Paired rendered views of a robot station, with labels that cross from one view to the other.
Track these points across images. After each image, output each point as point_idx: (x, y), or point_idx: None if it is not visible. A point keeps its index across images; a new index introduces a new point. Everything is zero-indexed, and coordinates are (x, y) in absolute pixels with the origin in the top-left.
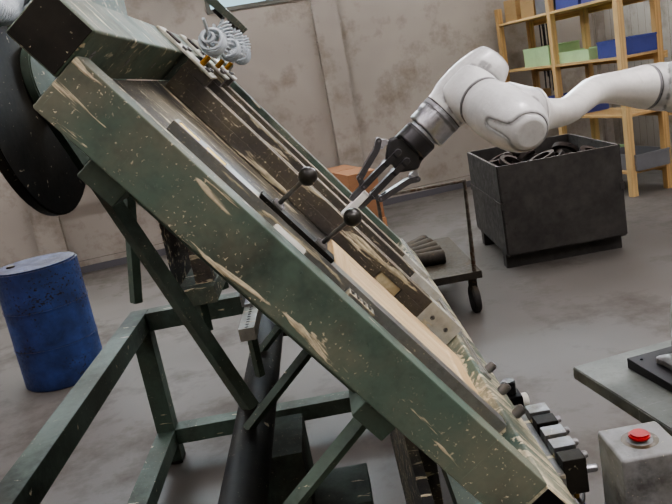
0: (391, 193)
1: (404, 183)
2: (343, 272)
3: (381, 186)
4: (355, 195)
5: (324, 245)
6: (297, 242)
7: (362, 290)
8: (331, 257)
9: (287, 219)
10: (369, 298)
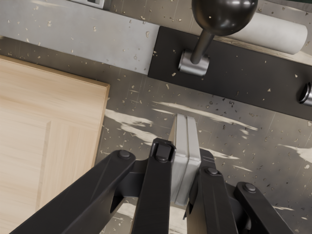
0: (95, 177)
1: (44, 233)
2: (117, 44)
3: (157, 188)
4: (204, 158)
5: (190, 53)
6: (251, 23)
7: (64, 24)
8: (168, 30)
9: (291, 61)
10: (48, 3)
